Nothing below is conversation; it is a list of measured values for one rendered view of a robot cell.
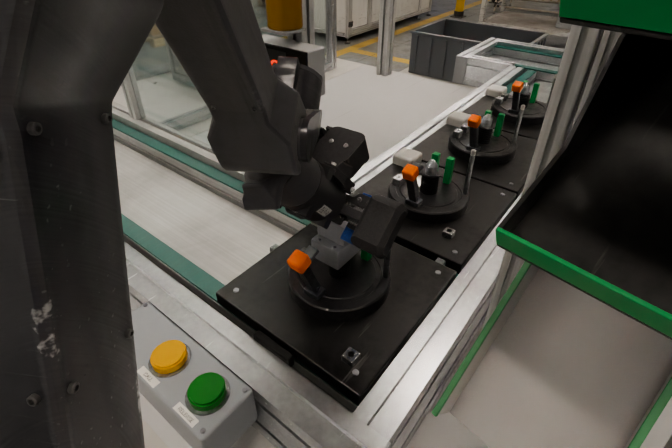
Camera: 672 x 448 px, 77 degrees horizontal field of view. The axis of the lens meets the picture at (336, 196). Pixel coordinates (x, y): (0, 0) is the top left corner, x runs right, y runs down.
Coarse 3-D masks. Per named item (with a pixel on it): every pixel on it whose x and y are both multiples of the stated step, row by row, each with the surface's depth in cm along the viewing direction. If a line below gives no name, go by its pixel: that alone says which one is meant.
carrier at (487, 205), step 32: (416, 160) 85; (448, 160) 74; (352, 192) 77; (384, 192) 77; (448, 192) 74; (480, 192) 77; (512, 192) 78; (416, 224) 70; (448, 224) 70; (480, 224) 70; (448, 256) 63
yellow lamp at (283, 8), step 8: (272, 0) 56; (280, 0) 56; (288, 0) 56; (296, 0) 57; (272, 8) 57; (280, 8) 56; (288, 8) 57; (296, 8) 57; (272, 16) 57; (280, 16) 57; (288, 16) 57; (296, 16) 58; (272, 24) 58; (280, 24) 58; (288, 24) 58; (296, 24) 58
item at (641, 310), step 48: (624, 48) 32; (624, 96) 36; (576, 144) 34; (624, 144) 34; (528, 192) 31; (576, 192) 32; (624, 192) 31; (528, 240) 31; (576, 240) 30; (624, 240) 29; (576, 288) 28; (624, 288) 27
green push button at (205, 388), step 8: (200, 376) 47; (208, 376) 47; (216, 376) 47; (192, 384) 46; (200, 384) 46; (208, 384) 46; (216, 384) 46; (224, 384) 46; (192, 392) 45; (200, 392) 45; (208, 392) 45; (216, 392) 45; (224, 392) 46; (192, 400) 44; (200, 400) 44; (208, 400) 44; (216, 400) 45; (200, 408) 44; (208, 408) 44
